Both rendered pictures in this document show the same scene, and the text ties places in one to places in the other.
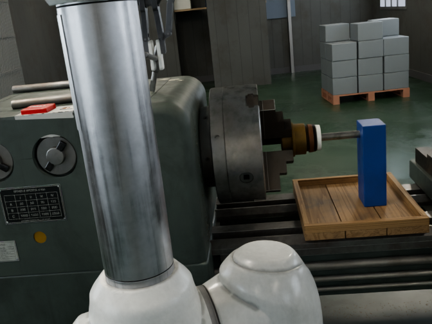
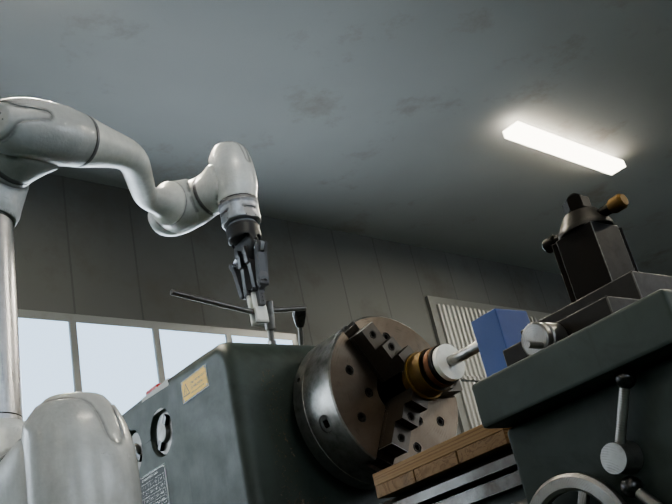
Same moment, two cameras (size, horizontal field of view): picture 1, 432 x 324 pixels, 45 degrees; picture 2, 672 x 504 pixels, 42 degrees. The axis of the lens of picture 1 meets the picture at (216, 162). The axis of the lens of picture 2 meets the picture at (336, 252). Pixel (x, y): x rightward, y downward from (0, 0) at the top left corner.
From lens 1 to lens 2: 1.48 m
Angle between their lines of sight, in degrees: 59
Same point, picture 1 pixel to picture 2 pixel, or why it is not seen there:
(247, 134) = (320, 365)
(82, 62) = not seen: outside the picture
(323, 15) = not seen: outside the picture
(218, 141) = (298, 384)
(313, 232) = (382, 481)
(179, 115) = (224, 351)
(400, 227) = (470, 445)
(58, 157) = (163, 432)
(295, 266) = (65, 398)
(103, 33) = not seen: outside the picture
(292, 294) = (41, 419)
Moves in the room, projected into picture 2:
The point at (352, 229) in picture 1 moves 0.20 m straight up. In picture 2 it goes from (419, 465) to (389, 344)
